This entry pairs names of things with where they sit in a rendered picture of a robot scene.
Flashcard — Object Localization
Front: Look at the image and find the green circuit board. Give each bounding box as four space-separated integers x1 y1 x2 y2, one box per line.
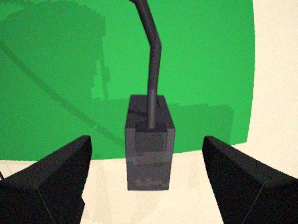
0 0 255 161

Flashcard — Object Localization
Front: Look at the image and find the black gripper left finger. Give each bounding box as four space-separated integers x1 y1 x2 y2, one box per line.
0 136 93 224

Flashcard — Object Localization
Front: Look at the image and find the black connector plug with cable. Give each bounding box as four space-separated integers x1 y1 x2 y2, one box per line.
125 0 176 190

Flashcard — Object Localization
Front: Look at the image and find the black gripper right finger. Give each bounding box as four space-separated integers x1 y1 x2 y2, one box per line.
201 136 298 224

